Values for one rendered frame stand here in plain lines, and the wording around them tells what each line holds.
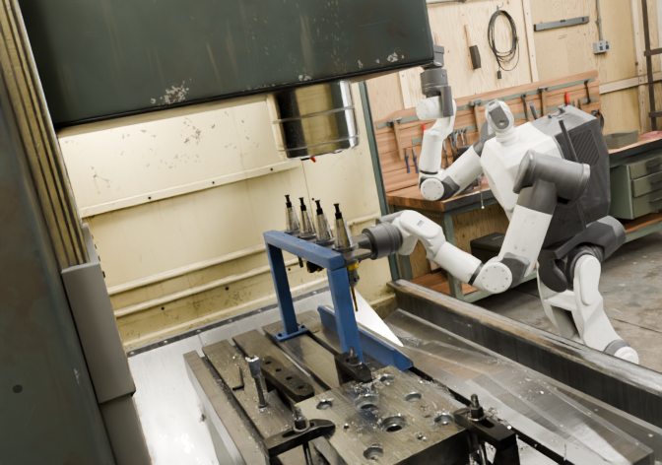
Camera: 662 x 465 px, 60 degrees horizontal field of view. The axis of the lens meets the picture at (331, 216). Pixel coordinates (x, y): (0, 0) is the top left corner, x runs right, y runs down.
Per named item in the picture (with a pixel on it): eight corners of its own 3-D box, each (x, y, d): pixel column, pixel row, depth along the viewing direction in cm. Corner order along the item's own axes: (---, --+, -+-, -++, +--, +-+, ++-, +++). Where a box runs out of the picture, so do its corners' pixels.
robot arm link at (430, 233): (388, 240, 156) (430, 266, 151) (396, 219, 149) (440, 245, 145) (400, 227, 159) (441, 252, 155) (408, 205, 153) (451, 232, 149)
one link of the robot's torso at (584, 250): (569, 265, 182) (558, 233, 178) (606, 272, 169) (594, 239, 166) (542, 288, 178) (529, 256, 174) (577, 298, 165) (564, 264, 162)
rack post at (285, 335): (303, 326, 177) (284, 235, 172) (310, 331, 172) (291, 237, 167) (274, 337, 173) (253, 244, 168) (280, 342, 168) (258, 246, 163)
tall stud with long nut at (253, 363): (267, 401, 135) (255, 351, 133) (270, 406, 133) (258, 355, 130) (255, 406, 134) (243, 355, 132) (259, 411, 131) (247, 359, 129)
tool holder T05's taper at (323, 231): (313, 240, 145) (308, 215, 144) (329, 235, 147) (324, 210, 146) (320, 242, 141) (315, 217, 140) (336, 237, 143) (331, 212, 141)
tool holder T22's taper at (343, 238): (331, 246, 135) (326, 220, 134) (347, 241, 137) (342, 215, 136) (341, 249, 131) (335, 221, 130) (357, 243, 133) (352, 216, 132)
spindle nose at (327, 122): (270, 160, 113) (257, 99, 110) (344, 143, 117) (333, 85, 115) (291, 162, 98) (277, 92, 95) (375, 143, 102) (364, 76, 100)
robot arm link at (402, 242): (385, 266, 153) (420, 254, 158) (394, 241, 145) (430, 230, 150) (364, 235, 159) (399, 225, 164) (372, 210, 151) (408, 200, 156)
